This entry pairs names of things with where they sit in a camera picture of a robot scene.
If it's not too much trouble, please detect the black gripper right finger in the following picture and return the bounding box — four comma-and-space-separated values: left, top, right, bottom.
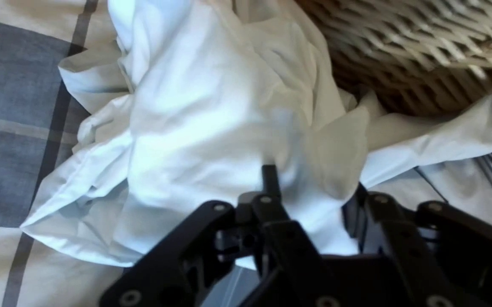
342, 184, 492, 307

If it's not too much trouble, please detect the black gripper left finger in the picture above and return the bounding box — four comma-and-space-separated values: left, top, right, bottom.
99, 162, 327, 307

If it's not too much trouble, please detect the white pillow case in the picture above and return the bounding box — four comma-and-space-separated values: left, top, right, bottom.
19, 0, 492, 270

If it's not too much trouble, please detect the woven wicker basket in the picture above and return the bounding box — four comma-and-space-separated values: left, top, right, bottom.
295, 0, 492, 118

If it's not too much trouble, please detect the blue white plaid duvet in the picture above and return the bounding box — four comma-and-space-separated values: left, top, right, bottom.
0, 0, 492, 307

